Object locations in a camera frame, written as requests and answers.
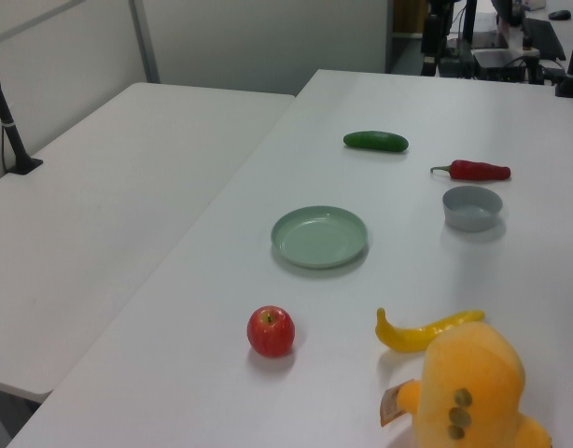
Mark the red apple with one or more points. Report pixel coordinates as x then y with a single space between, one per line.
270 333

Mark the small grey bowl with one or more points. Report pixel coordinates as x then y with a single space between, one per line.
473 220

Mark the pale green round plate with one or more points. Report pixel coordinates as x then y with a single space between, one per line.
319 238

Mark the green cucumber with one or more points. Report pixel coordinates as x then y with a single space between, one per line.
375 141

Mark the yellow banana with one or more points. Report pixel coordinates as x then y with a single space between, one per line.
403 338

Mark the white adjacent table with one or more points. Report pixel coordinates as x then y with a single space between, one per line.
104 210

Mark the red chili pepper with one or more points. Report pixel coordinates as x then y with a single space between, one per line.
478 171

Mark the yellow paper toy tag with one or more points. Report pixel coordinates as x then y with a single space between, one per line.
390 410

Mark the orange plush duck toy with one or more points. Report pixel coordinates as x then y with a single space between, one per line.
473 373

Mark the black electronic box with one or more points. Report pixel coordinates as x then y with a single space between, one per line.
496 60

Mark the thin black tripod pole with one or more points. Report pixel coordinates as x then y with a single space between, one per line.
469 23

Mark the black stand pole with base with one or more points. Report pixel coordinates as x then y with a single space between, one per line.
13 135

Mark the black keyboard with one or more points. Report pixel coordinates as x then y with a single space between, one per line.
545 37

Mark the black computer mouse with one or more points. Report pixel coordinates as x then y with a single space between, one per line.
559 15

